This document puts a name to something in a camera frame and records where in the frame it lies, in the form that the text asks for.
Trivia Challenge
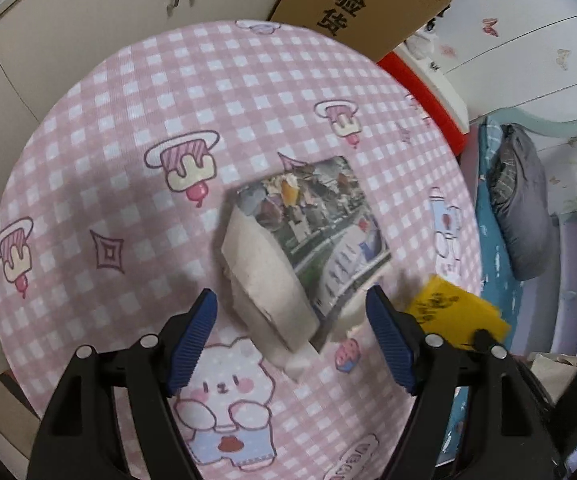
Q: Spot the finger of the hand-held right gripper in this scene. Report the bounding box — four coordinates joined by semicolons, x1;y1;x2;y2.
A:
471;327;558;411

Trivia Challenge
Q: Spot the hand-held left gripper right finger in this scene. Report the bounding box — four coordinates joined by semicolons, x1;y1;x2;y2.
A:
365;285;566;480

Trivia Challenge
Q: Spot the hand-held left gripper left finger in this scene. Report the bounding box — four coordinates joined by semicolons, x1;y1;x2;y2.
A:
26;288;218;480

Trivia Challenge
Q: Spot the yellow box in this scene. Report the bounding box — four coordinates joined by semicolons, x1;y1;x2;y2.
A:
407;275;512;352

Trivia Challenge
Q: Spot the brown paper bag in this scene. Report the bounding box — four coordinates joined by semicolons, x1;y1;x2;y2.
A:
527;352;577;405

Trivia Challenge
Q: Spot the teal printed bed sheet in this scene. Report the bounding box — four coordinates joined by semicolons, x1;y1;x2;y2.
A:
438;117;534;466

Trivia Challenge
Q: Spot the grey pillow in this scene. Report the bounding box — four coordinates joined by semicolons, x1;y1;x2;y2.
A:
487;124;560;281

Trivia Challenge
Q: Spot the pink checkered tablecloth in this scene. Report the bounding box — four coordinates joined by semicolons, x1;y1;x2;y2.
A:
0;20;484;480

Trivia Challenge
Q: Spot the flat cardboard piece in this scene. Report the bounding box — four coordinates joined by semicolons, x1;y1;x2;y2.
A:
0;372;39;456

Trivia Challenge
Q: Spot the mint green headboard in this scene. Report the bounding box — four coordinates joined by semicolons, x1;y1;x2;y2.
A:
487;104;577;138

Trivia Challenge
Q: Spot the red storage box white lid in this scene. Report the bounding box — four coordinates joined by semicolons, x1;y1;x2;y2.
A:
375;42;470;153

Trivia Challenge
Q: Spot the white plush toy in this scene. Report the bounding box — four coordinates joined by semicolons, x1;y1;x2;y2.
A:
403;7;451;68

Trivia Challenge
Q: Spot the white cabinet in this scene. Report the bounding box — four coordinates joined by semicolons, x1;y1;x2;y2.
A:
0;0;314;411

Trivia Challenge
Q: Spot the large brown cardboard box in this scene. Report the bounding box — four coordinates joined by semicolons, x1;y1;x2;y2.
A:
267;0;454;63

